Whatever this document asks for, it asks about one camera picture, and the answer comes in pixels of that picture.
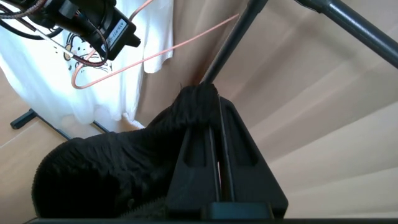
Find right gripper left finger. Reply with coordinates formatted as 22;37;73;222
166;126;221;218

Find pink clothes hanger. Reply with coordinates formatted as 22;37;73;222
71;0;240;90

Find beige curtain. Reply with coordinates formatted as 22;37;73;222
135;0;398;218

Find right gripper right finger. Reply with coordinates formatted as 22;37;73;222
219;96;289;218

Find black cable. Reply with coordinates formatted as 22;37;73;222
0;18;63;40

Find black clothes rack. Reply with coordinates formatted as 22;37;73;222
10;0;398;141

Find white printed t-shirt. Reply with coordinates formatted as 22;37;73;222
0;0;174;127

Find black shorts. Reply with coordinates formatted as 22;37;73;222
30;82;222;219

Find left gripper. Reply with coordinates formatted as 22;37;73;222
62;2;141;62

